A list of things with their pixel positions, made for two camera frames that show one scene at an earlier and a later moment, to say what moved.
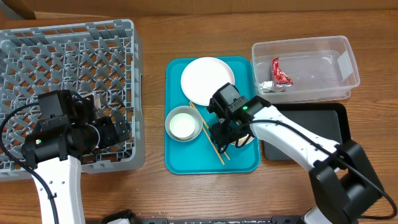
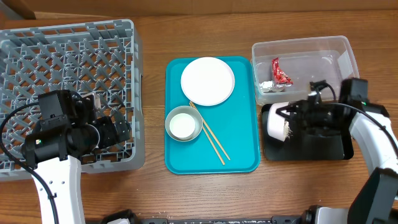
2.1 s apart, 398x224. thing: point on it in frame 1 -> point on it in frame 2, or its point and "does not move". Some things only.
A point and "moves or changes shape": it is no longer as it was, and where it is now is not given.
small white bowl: x=241 y=140 moves or changes shape
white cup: x=182 y=125 does not move
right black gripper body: x=223 y=134 -> x=310 y=115
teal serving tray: x=201 y=155 does not move
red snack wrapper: x=278 y=76 does not move
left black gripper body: x=122 y=131 does not move
